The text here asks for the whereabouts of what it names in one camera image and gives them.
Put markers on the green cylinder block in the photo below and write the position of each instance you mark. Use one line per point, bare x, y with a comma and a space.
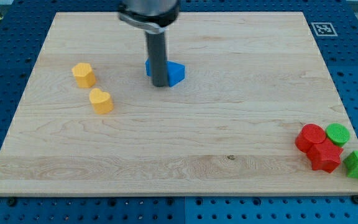
338, 134

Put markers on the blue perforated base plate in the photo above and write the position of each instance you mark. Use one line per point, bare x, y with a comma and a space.
23, 29

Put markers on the blue cube block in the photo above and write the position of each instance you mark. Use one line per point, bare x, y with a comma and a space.
176, 73

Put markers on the black screw front left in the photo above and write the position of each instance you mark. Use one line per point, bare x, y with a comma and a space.
11, 202

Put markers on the black screw front right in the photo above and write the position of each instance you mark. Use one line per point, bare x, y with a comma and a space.
354, 199

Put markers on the yellow hexagon block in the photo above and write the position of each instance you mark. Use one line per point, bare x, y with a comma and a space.
84, 75

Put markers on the black screw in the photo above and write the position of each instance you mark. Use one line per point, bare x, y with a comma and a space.
354, 199
11, 202

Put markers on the red cylinder block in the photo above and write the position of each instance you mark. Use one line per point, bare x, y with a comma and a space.
309, 135

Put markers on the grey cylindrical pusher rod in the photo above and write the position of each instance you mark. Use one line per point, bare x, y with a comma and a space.
156, 48

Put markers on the red star block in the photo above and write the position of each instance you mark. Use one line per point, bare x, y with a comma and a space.
325, 156

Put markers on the light wooden board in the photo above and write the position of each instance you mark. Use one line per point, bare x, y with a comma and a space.
252, 81

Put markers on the white fiducial marker tag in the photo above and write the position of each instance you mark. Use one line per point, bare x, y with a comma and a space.
324, 29

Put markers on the yellow heart block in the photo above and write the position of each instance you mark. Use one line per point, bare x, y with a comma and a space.
101, 101

